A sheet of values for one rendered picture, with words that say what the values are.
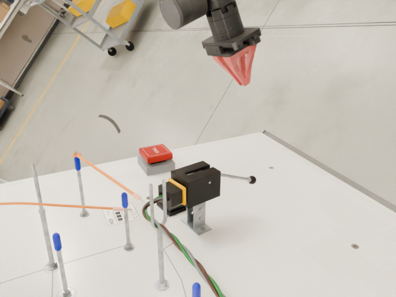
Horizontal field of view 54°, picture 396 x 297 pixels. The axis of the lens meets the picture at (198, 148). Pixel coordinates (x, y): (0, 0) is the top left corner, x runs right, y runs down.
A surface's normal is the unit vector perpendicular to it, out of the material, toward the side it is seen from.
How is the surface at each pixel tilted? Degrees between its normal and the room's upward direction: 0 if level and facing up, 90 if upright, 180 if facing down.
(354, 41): 0
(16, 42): 90
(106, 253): 50
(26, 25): 90
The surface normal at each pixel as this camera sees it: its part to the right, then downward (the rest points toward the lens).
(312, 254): 0.00, -0.91
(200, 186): 0.59, 0.34
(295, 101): -0.68, -0.45
